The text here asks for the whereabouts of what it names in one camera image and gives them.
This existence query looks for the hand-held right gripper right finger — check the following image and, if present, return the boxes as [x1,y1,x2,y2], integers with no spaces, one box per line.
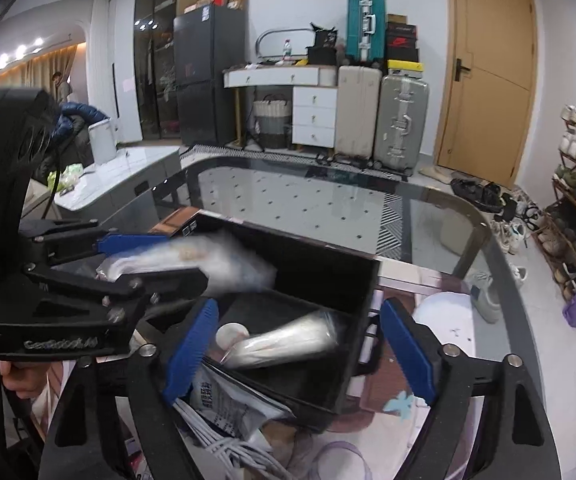
[380,297,563,480]

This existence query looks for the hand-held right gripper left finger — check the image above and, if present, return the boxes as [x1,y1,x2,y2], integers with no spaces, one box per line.
[43,299,219,480]

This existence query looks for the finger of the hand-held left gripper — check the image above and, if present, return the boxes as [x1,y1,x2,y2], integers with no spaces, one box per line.
[22,266,209,311]
[43,232,173,267]

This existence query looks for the clear plastic packet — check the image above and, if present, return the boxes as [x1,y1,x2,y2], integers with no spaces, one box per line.
[95,232,279,293]

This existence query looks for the grey white pouch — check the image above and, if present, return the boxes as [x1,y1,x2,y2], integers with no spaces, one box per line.
[188,360,293,441]

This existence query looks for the black storage box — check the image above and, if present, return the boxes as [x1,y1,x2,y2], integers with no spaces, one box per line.
[150,207,383,433]

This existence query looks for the person's left hand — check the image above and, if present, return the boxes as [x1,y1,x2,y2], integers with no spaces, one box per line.
[0,359,59,411]

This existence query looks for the round white pad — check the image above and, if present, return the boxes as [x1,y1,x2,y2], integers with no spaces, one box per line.
[216,322,251,351]

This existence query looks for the white round stool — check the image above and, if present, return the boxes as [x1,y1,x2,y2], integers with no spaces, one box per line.
[410,290,488,411]

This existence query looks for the white green plastic bag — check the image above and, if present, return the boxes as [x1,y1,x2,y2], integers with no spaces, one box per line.
[48,162,86,193]

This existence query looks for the white grey low cabinet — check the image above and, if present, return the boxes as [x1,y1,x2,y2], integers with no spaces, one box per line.
[55,146,183,231]

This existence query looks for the white wrapped packet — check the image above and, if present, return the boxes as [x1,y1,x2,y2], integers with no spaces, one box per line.
[225,310,343,371]

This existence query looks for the blue puffer jacket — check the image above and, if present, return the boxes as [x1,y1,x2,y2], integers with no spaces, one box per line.
[50,102,109,146]

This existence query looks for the printed table mat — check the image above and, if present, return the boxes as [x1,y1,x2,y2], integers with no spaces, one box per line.
[33,205,473,480]

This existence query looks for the white sneaker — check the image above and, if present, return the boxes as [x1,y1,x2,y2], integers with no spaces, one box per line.
[468,270,503,323]

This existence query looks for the white bin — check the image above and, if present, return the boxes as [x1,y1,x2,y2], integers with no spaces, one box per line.
[88,117,118,166]

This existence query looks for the beige curtains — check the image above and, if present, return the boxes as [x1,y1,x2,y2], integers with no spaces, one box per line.
[0,42,79,106]

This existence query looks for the black white patterned rug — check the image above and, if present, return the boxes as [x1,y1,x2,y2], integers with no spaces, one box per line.
[183,144,413,261]

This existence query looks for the white wardrobe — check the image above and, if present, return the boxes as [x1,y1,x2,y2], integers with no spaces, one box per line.
[110,0,144,143]

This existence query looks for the pile of loose shoes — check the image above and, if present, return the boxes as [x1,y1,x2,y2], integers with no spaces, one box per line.
[448,170,543,291]

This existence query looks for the glass display cabinet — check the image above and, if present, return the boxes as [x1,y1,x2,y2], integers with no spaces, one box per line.
[133,0,181,143]

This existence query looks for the woven laundry basket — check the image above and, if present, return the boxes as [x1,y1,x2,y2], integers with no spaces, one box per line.
[252,94,293,150]

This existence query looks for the black refrigerator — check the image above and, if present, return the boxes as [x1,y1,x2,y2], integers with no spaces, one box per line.
[173,4,246,147]

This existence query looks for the wooden shoe rack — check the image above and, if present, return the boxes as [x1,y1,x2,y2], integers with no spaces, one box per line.
[538,102,576,301]

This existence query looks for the white desk with drawers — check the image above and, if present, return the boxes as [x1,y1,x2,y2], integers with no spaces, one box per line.
[223,62,339,150]

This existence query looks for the silver suitcase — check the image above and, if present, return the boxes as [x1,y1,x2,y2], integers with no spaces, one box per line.
[374,75,429,176]

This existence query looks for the beige suitcase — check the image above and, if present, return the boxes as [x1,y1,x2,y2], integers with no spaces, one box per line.
[335,65,383,158]

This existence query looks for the arched mirror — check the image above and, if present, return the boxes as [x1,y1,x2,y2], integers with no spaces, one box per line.
[255,27,319,66]

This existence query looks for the wooden door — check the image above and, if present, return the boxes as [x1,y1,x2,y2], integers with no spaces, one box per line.
[435,0,538,187]

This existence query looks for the black bag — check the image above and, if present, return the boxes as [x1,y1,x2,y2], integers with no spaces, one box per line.
[307,22,341,66]

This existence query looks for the rows of racked shoes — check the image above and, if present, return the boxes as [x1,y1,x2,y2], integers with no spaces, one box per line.
[540,101,576,296]

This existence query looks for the teal suitcase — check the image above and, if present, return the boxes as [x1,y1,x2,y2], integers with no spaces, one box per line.
[345,0,387,66]

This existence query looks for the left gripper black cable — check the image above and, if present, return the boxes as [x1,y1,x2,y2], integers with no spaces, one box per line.
[43,110,76,221]

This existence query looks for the white cables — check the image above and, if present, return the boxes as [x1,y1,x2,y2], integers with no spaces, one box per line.
[173,400,299,480]

